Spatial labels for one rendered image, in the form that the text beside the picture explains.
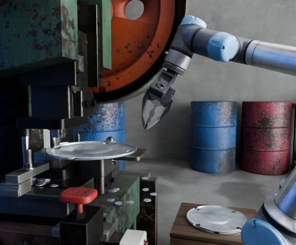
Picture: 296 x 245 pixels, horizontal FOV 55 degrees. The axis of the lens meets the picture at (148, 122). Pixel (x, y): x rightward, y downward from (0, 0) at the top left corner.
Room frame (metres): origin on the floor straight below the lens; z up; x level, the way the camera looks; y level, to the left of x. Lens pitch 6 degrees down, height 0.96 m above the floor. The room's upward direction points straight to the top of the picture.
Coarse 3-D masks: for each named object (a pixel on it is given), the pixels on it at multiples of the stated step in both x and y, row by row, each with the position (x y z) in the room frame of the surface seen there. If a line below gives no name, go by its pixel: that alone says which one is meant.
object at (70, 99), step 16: (80, 32) 0.95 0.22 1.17; (80, 48) 0.94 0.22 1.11; (80, 64) 0.94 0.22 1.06; (80, 80) 0.94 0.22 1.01; (32, 96) 0.88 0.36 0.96; (48, 96) 0.87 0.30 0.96; (64, 96) 0.86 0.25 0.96; (80, 96) 0.88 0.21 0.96; (32, 112) 0.88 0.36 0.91; (48, 112) 0.87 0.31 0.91; (64, 112) 0.86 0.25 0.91; (80, 112) 0.88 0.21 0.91
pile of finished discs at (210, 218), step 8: (200, 208) 1.46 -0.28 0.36; (208, 208) 1.46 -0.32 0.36; (216, 208) 1.46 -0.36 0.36; (224, 208) 1.46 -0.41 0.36; (192, 216) 1.35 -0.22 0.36; (200, 216) 1.35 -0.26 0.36; (208, 216) 1.34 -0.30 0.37; (216, 216) 1.34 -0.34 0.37; (224, 216) 1.34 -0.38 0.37; (232, 216) 1.35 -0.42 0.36; (240, 216) 1.35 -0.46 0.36; (192, 224) 1.29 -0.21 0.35; (200, 224) 1.27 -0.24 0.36; (208, 224) 1.27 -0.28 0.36; (216, 224) 1.27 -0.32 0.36; (224, 224) 1.27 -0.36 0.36; (232, 224) 1.27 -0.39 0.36; (240, 224) 1.27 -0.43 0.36; (224, 232) 1.21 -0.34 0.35; (232, 232) 1.20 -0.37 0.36
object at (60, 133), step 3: (54, 129) 0.92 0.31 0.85; (57, 129) 0.92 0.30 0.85; (60, 129) 0.93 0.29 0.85; (63, 129) 0.94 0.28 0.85; (54, 132) 0.92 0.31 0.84; (57, 132) 0.92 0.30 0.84; (60, 132) 0.93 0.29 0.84; (63, 132) 0.94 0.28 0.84; (54, 135) 0.92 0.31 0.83; (57, 135) 0.92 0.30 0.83; (60, 135) 0.93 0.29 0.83; (63, 135) 0.94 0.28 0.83
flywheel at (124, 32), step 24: (120, 0) 1.28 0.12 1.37; (144, 0) 1.26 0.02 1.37; (168, 0) 1.20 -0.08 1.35; (120, 24) 1.28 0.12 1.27; (144, 24) 1.26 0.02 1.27; (168, 24) 1.20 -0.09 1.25; (120, 48) 1.28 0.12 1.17; (144, 48) 1.26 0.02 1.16; (168, 48) 1.30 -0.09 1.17; (120, 72) 1.25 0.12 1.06; (144, 72) 1.22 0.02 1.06
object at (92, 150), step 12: (60, 144) 0.99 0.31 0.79; (72, 144) 1.02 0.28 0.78; (84, 144) 1.02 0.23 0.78; (96, 144) 1.02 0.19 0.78; (108, 144) 1.02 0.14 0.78; (120, 144) 1.02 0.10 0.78; (132, 144) 0.99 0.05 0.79; (60, 156) 0.82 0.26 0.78; (72, 156) 0.82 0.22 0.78; (84, 156) 0.82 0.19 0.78; (96, 156) 0.82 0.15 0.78; (108, 156) 0.82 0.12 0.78; (120, 156) 0.82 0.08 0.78
